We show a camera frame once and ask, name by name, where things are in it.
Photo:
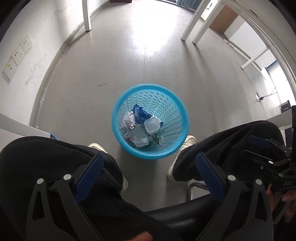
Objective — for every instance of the knotted white plastic bag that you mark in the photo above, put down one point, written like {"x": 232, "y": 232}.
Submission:
{"x": 127, "y": 120}

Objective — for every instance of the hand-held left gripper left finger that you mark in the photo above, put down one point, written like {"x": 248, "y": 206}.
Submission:
{"x": 90, "y": 176}

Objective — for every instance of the brown board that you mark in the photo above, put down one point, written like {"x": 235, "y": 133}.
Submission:
{"x": 223, "y": 19}

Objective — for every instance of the person's leg black trousers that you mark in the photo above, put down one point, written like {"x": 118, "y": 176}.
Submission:
{"x": 57, "y": 166}
{"x": 231, "y": 143}

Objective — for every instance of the person's left hand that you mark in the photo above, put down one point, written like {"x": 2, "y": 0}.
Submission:
{"x": 138, "y": 236}

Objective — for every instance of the person's left leg black trousers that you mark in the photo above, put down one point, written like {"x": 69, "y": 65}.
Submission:
{"x": 57, "y": 166}

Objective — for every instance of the white square plastic container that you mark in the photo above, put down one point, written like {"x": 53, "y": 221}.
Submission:
{"x": 151, "y": 125}

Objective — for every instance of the white wall socket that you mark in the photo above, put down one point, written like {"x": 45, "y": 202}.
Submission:
{"x": 18, "y": 55}
{"x": 26, "y": 43}

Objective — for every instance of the white wall panel yellow label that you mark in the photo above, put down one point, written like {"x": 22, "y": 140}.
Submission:
{"x": 9, "y": 68}

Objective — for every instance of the small blue plastic object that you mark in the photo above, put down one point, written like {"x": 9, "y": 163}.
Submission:
{"x": 54, "y": 136}

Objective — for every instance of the white table side panel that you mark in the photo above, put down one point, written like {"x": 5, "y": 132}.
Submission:
{"x": 20, "y": 127}

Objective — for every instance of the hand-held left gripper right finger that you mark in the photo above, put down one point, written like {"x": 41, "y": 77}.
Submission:
{"x": 209, "y": 176}

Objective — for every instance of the black chair seat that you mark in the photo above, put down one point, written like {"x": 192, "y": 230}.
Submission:
{"x": 175, "y": 220}

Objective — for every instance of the clear plastic bag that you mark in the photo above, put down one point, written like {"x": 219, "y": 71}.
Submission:
{"x": 140, "y": 138}

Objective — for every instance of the white table leg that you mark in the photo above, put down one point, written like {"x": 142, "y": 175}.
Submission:
{"x": 205, "y": 25}
{"x": 86, "y": 14}
{"x": 196, "y": 18}

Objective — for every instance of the dark blue plastic bag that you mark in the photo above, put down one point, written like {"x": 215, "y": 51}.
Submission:
{"x": 141, "y": 114}

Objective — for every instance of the blue plastic mesh basket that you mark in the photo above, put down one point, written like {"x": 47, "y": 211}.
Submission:
{"x": 171, "y": 109}

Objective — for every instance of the metal chair frame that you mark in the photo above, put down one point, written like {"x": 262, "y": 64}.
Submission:
{"x": 192, "y": 190}

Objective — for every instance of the person's right white shoe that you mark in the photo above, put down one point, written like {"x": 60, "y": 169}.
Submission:
{"x": 182, "y": 150}

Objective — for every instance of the person's right hand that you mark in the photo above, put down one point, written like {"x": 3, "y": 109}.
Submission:
{"x": 290, "y": 198}

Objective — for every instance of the person's right leg black trousers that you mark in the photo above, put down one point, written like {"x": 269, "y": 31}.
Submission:
{"x": 231, "y": 143}

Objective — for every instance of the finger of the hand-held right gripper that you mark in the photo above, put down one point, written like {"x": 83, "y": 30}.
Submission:
{"x": 259, "y": 141}
{"x": 266, "y": 160}

